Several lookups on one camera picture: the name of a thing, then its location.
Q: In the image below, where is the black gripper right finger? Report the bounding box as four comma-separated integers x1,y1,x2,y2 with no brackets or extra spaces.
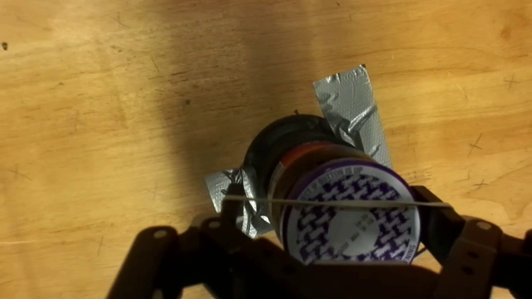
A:
407,184,532,299

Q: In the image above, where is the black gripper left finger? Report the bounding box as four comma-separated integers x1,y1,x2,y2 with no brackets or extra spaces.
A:
104,197,295,299

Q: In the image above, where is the dark cup with purple base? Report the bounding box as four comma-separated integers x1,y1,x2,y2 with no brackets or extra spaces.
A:
240,113,423,267

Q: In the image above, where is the grey duct tape piece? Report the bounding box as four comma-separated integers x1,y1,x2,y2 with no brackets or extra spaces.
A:
310,61,393,169
202,164,274,241

